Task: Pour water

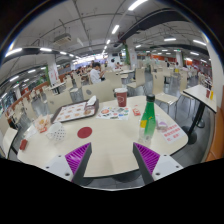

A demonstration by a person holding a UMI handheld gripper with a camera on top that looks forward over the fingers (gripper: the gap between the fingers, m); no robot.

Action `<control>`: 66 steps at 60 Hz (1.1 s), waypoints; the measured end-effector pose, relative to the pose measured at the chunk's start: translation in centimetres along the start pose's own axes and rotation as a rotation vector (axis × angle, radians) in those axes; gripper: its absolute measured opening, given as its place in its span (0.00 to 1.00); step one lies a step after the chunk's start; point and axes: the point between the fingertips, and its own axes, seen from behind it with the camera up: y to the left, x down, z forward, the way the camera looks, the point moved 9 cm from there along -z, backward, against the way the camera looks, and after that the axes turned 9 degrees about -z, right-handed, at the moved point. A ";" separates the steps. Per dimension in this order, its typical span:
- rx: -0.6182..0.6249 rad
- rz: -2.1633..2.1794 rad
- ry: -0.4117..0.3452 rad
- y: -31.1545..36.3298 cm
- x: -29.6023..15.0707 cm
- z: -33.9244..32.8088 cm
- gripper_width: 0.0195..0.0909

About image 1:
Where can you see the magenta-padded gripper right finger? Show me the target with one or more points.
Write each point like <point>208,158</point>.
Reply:
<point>164,165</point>

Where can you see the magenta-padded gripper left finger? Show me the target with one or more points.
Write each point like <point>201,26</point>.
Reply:
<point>60,165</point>

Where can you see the green plastic drink bottle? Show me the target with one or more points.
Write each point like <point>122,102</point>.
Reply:
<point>148,116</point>

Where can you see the red and white table notice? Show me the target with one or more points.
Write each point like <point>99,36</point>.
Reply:
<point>171,133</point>

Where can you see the small red food packet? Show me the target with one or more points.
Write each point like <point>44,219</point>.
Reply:
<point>43,129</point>

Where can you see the flat round red coaster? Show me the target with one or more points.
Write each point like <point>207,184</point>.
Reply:
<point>84,132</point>

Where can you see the clear plastic packet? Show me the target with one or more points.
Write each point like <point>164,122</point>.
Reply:
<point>162,124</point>

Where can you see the white paper receipt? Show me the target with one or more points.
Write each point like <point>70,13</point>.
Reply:
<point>30,132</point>

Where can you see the clear plastic food bag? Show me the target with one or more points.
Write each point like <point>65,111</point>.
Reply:
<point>42,123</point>

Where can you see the brown food tray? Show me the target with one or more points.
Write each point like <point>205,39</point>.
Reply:
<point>71,111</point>

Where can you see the beige dining table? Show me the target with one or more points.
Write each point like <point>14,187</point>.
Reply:
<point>200,93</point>
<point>7,140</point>

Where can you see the red sauce packet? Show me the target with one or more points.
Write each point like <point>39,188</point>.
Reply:
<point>136,111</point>

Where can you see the white crumpled napkin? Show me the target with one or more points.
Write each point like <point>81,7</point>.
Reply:
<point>91,101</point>

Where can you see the colourful printed paper leaflet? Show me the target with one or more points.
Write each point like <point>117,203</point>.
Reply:
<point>111,113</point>

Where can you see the red paper cup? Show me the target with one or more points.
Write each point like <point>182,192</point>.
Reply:
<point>121,98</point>

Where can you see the beige canteen chairs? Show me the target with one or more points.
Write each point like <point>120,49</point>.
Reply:
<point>100,90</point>

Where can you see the person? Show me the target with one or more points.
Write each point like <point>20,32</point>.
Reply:
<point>95,75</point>
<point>113,64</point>

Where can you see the ceiling air conditioner unit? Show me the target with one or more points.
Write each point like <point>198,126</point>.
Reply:
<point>62,39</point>

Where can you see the ceiling strip lights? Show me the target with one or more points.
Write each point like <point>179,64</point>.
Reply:
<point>115,29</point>

